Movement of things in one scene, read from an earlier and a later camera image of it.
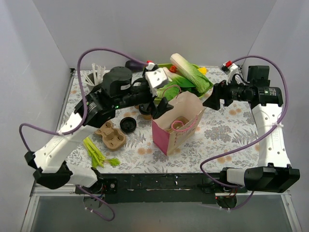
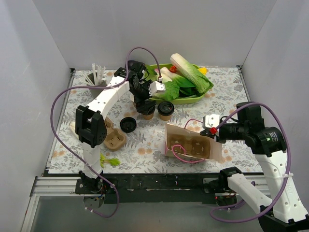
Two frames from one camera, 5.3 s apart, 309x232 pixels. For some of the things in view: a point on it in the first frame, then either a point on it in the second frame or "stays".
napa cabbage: [202, 82] stays
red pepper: [173, 68] stays
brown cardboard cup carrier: [113, 138] stays
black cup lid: [128, 124] stays
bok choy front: [169, 91] stays
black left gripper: [149, 104] → [145, 106]
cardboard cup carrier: [177, 122] → [196, 146]
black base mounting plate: [158, 188] stays
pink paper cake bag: [175, 128] → [182, 141]
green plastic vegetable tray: [156, 100] stays
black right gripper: [223, 93] → [219, 135]
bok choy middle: [177, 79] stays
